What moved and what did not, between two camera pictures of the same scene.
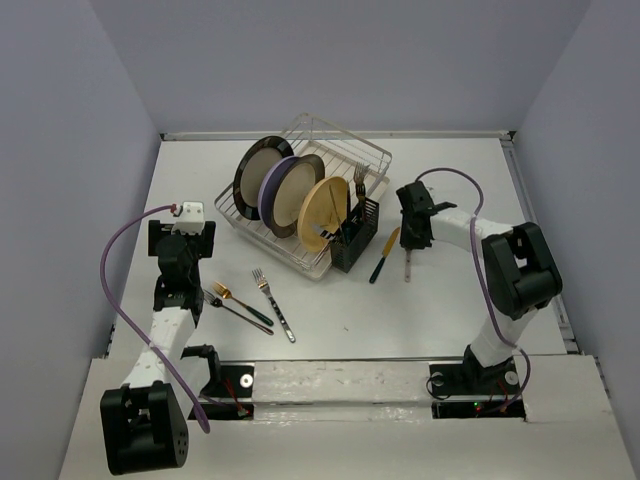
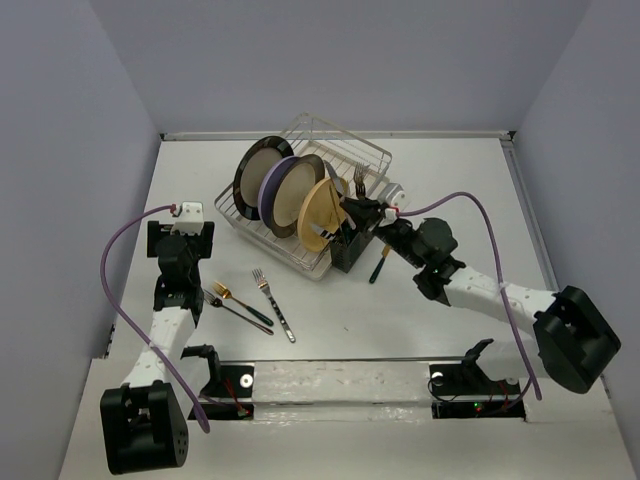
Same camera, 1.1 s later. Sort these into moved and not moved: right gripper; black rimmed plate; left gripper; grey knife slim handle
Moved: right gripper
Not moved: left gripper; black rimmed plate; grey knife slim handle
